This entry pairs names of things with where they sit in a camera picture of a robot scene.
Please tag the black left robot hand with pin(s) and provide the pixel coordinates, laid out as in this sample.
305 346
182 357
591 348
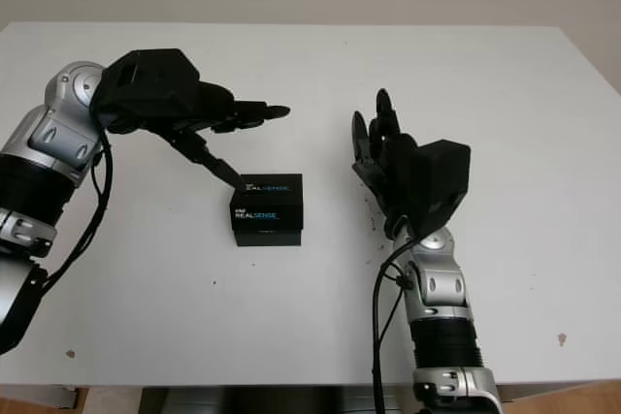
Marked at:
194 108

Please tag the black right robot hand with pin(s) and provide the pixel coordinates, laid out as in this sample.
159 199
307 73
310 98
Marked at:
398 171

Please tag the black box lid with label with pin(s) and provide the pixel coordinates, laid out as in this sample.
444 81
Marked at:
267 200

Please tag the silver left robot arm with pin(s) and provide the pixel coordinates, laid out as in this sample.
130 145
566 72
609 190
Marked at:
53 142

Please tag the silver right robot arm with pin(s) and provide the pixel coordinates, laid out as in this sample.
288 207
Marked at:
444 297

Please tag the dark grey robot body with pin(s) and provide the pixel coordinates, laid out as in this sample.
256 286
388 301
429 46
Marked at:
291 402

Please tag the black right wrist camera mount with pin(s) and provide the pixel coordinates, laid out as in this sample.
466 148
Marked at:
446 176

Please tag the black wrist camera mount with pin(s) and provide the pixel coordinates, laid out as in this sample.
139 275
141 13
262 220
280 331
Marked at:
150 70
446 176

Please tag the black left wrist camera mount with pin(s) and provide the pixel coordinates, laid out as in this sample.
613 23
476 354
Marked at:
150 70

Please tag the black camera box base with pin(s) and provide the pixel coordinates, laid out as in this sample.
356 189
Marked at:
267 239

